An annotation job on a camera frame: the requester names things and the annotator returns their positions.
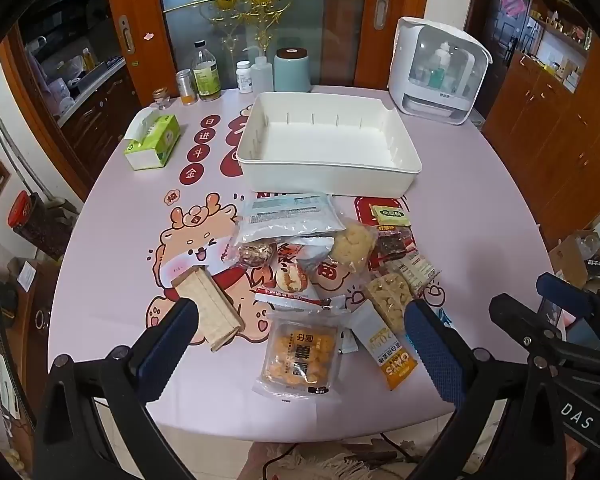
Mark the glass bottle green label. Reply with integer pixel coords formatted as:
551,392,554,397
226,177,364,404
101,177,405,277
192,40,222,102

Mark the wafer biscuit packet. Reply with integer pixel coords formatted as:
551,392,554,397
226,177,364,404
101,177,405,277
172,265,246,352

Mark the large silver grey packet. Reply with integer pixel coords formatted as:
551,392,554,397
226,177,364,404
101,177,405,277
235,193,348,248

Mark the white squeeze bottle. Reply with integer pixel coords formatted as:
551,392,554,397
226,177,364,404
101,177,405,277
242,46,276,95

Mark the white pill bottle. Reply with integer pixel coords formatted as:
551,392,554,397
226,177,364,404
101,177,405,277
236,60,255,95

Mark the puffed rice cake packet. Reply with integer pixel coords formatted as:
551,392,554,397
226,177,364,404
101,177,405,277
327,220,376,273

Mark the round pastry packet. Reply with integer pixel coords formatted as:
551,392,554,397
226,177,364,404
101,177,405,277
272,260,311,293

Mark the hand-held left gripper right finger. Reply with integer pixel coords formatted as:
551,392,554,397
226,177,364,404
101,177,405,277
404,299,568,480

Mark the dark red date packet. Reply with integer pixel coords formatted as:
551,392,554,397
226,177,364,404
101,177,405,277
372,225,416,266

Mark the clear nut ball packet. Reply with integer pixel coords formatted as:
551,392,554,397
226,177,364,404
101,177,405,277
237,241,276,267

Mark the small yellow green packet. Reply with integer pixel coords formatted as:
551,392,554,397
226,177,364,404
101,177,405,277
371,203,412,226

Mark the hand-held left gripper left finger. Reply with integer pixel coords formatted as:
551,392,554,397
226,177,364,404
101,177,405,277
32,297,201,480

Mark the red lid jar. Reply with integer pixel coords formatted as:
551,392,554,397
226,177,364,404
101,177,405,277
7,192,71,261

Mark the green tissue box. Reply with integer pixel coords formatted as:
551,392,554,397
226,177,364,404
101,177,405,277
124,109,182,171

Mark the orange cracker packet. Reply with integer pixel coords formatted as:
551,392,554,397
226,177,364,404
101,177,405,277
252,307,345,403

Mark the white sterilizer appliance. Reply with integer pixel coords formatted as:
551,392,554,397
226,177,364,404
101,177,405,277
387,16,493,126

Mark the white red snack packet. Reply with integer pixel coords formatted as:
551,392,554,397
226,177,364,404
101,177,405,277
275,235,333,273

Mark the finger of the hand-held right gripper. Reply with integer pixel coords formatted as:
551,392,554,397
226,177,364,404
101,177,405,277
488,294,600,375
536,272,600,321

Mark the long red strip packet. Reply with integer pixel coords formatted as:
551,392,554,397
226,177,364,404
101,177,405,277
252,285,348,311

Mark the teal canister brown lid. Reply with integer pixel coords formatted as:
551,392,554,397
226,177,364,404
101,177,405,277
273,47,312,93

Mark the white nougat bar packet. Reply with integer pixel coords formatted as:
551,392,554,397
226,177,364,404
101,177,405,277
385,251,441,296

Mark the white plastic tray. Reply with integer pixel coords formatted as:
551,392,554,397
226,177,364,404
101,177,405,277
236,92,423,197

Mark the white orange oat bar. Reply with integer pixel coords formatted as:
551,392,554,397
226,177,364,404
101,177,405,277
350,305,421,392

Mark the orange-filled glass jar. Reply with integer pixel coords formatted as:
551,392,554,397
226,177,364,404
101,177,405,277
176,69,197,105

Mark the cardboard box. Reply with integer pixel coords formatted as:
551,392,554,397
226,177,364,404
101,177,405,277
550,230,600,291

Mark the clear cashew crisp packet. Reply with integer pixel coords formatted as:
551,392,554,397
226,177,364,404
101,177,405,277
364,271,416,333

